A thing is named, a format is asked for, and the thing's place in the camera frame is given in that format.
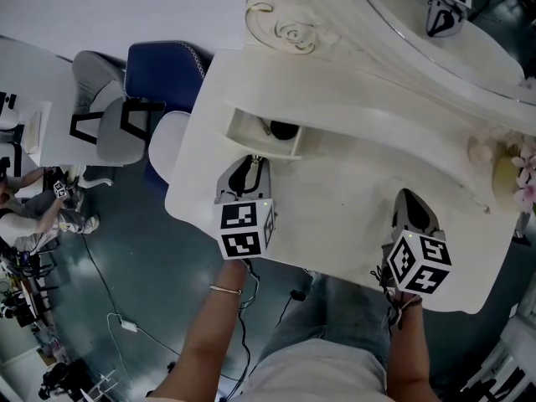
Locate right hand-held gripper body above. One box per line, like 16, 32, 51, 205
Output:
379, 188, 454, 297

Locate black round object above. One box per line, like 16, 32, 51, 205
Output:
270, 120, 301, 142

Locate grey office chair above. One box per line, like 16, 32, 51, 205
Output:
69, 49, 167, 168

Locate white dressing table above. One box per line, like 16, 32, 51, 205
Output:
164, 0, 536, 316

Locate white desk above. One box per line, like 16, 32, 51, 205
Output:
0, 35, 126, 168

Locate white cable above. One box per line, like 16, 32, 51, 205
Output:
106, 311, 185, 389

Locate white seat cushion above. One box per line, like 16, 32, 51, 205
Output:
147, 111, 193, 184

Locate person's left forearm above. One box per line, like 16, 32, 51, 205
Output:
147, 259, 257, 402

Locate white carved furniture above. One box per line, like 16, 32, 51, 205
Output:
458, 302, 536, 402

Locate person's white shirt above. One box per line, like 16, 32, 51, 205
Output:
239, 340, 389, 402

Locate dressing table mirror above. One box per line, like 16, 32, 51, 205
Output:
346, 0, 536, 105

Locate dark wrist cord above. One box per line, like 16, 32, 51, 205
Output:
385, 295, 424, 331

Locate white dressing table drawer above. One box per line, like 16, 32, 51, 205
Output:
224, 107, 304, 161

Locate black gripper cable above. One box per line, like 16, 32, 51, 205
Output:
236, 260, 261, 402

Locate small pink round ornament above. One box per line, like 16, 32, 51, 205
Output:
466, 135, 496, 169

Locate person's blue jeans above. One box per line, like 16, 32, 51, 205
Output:
254, 271, 393, 377

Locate blue chair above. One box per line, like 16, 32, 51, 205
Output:
124, 41, 215, 197

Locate person's right forearm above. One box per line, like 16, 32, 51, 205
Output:
386, 292, 441, 402

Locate black camera equipment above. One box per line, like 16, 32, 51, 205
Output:
37, 358, 87, 402

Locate pink artificial flowers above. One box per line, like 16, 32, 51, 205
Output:
511, 143, 536, 215

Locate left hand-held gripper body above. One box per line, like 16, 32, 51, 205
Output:
213, 155, 278, 261

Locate beige box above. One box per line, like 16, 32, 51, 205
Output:
22, 108, 45, 155

